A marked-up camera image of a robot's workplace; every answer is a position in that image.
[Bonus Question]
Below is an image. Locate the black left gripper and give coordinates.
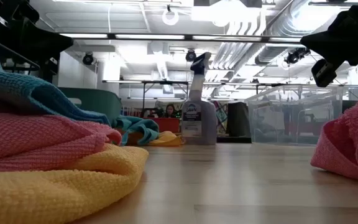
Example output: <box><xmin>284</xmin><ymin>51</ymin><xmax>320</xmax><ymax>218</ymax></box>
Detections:
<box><xmin>0</xmin><ymin>0</ymin><xmax>75</xmax><ymax>85</ymax></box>

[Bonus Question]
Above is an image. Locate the blue microfiber towel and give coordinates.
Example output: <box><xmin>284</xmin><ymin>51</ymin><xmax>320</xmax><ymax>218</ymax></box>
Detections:
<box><xmin>0</xmin><ymin>30</ymin><xmax>111</xmax><ymax>125</ymax></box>
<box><xmin>112</xmin><ymin>115</ymin><xmax>160</xmax><ymax>146</ymax></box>

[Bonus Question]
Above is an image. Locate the pink microfiber towel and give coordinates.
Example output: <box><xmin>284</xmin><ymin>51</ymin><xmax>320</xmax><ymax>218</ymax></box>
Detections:
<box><xmin>310</xmin><ymin>90</ymin><xmax>358</xmax><ymax>185</ymax></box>
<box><xmin>0</xmin><ymin>96</ymin><xmax>122</xmax><ymax>174</ymax></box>

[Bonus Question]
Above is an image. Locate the yellow microfiber towel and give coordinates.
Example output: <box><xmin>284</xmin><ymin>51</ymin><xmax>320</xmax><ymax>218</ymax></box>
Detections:
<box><xmin>125</xmin><ymin>130</ymin><xmax>186</xmax><ymax>147</ymax></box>
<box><xmin>0</xmin><ymin>143</ymin><xmax>150</xmax><ymax>224</ymax></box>

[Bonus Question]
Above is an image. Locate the teal plastic basket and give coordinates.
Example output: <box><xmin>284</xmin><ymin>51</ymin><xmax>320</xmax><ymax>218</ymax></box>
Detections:
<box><xmin>58</xmin><ymin>86</ymin><xmax>123</xmax><ymax>125</ymax></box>

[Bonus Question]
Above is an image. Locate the clear plastic bin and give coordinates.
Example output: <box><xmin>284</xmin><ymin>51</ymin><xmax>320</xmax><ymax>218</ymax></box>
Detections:
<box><xmin>244</xmin><ymin>84</ymin><xmax>344</xmax><ymax>146</ymax></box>

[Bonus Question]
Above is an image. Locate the black framed background table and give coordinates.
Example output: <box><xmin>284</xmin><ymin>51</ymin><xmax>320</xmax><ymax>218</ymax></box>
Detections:
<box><xmin>103</xmin><ymin>79</ymin><xmax>190</xmax><ymax>118</ymax></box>

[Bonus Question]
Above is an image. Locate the dark background bin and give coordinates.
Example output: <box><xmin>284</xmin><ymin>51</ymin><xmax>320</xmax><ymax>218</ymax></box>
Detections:
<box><xmin>227</xmin><ymin>101</ymin><xmax>252</xmax><ymax>138</ymax></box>

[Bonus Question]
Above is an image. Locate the person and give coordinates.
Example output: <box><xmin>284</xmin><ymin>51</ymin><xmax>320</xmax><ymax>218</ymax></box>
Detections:
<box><xmin>163</xmin><ymin>103</ymin><xmax>180</xmax><ymax>119</ymax></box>

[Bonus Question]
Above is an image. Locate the red box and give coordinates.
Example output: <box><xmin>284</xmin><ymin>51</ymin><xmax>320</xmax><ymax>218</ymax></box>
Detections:
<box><xmin>147</xmin><ymin>117</ymin><xmax>180</xmax><ymax>134</ymax></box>

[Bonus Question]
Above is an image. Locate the black overhead light bar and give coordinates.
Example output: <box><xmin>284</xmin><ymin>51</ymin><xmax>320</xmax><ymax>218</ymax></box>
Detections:
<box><xmin>57</xmin><ymin>32</ymin><xmax>303</xmax><ymax>44</ymax></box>

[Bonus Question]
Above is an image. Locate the spray bottle with blue trigger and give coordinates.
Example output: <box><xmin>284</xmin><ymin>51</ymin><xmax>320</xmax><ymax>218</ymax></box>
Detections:
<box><xmin>181</xmin><ymin>52</ymin><xmax>218</xmax><ymax>146</ymax></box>

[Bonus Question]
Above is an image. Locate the black ceiling camera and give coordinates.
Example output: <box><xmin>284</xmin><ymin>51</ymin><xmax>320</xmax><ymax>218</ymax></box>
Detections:
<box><xmin>284</xmin><ymin>47</ymin><xmax>311</xmax><ymax>65</ymax></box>
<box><xmin>81</xmin><ymin>52</ymin><xmax>95</xmax><ymax>66</ymax></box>
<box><xmin>185</xmin><ymin>49</ymin><xmax>198</xmax><ymax>62</ymax></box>

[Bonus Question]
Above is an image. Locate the silver ceiling duct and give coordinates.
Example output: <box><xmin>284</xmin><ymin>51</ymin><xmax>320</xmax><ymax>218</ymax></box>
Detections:
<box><xmin>255</xmin><ymin>0</ymin><xmax>332</xmax><ymax>66</ymax></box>

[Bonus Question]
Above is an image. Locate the white hanging ring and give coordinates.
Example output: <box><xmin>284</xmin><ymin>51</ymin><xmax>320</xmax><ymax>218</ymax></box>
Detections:
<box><xmin>162</xmin><ymin>7</ymin><xmax>180</xmax><ymax>26</ymax></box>

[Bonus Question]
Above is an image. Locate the black back frame rail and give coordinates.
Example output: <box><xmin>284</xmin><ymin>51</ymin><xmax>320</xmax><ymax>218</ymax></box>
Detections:
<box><xmin>216</xmin><ymin>136</ymin><xmax>252</xmax><ymax>144</ymax></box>

